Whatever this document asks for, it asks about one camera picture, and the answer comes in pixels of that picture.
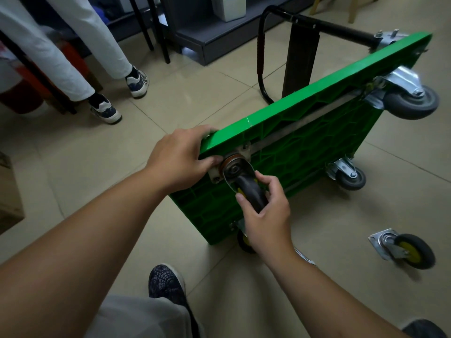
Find person's left hand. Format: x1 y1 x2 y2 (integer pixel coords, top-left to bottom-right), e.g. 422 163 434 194
145 125 223 196

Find person's right hand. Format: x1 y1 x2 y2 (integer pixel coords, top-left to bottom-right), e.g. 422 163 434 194
234 170 296 272

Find silver wrench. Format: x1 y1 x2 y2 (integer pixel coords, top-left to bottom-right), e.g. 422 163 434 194
294 247 317 267

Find green platform trolley deck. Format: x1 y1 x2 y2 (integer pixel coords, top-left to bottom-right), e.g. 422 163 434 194
169 5 433 246

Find person's left forearm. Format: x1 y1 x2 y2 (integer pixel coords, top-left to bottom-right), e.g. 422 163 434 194
0 169 170 338

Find person's right forearm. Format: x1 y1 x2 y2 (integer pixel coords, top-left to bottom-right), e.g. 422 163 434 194
269 249 413 338

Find person's dark shoe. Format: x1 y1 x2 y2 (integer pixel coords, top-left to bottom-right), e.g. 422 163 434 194
401 318 448 338
148 263 202 338

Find person's light trousers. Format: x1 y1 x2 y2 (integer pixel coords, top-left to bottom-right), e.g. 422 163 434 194
84 294 194 338

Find bystander in white trousers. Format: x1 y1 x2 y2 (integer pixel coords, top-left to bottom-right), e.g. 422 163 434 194
0 0 171 115

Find white box on shelf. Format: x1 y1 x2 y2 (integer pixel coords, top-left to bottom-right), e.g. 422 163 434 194
211 0 247 22

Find brown cardboard box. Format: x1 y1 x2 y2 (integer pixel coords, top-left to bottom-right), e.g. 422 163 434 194
0 151 25 235

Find wooden stool legs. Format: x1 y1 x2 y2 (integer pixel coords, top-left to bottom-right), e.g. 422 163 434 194
310 0 381 24

